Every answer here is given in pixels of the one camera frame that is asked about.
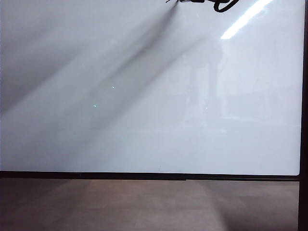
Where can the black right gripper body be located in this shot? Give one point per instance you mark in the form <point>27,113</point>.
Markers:
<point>195,1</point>

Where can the black whiteboard stand frame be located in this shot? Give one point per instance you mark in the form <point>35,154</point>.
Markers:
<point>144,175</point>

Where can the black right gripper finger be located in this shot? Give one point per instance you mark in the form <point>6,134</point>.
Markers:
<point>172,1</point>

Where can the white glossy whiteboard panel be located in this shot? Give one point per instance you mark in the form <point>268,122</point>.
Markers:
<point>134,96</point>

